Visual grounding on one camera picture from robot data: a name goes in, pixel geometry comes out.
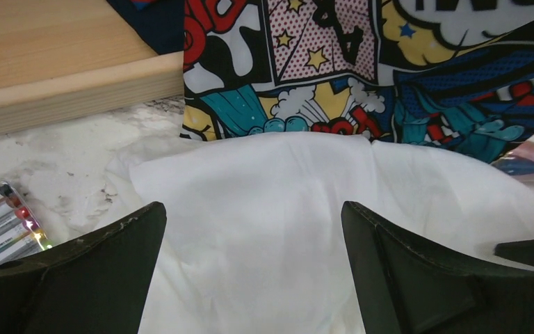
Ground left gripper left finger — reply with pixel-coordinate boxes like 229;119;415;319
0;202;167;333

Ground marker pen pack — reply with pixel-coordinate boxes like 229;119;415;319
0;181;53;265

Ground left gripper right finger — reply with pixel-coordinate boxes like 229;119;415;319
341;202;534;333

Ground pink pen pack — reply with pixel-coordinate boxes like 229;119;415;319
491;141;534;182

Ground white shorts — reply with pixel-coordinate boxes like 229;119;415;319
106;132;534;333

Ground wooden clothes rack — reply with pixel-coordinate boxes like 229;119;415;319
0;1;184;135

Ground comic print shorts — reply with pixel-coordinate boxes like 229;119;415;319
111;0;534;162

